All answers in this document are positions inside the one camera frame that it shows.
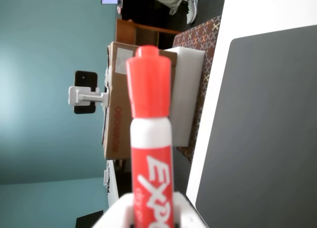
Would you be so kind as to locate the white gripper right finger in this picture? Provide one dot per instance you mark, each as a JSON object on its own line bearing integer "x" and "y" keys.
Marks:
{"x": 190, "y": 213}

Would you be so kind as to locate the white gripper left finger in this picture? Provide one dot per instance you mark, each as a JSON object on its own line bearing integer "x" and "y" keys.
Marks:
{"x": 116, "y": 213}

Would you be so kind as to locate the red Expo marker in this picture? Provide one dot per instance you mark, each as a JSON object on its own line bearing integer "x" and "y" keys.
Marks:
{"x": 151, "y": 102}

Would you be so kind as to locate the brown cardboard box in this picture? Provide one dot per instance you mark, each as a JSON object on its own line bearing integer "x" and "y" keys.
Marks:
{"x": 119, "y": 109}

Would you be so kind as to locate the grey mat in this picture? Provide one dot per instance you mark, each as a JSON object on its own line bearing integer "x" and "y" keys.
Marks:
{"x": 267, "y": 126}

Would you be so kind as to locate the white foam block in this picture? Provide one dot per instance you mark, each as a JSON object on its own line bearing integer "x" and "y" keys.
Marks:
{"x": 185, "y": 94}

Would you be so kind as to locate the black phone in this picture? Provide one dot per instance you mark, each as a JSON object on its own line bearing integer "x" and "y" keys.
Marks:
{"x": 85, "y": 77}

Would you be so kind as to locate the wooden shelf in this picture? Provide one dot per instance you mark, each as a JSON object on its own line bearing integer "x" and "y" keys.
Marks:
{"x": 128, "y": 31}

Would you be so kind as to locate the patterned upholstered seat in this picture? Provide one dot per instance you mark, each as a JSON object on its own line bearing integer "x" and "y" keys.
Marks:
{"x": 205, "y": 30}

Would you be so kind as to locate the white phone mount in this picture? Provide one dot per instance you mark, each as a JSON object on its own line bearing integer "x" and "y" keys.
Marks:
{"x": 79, "y": 95}

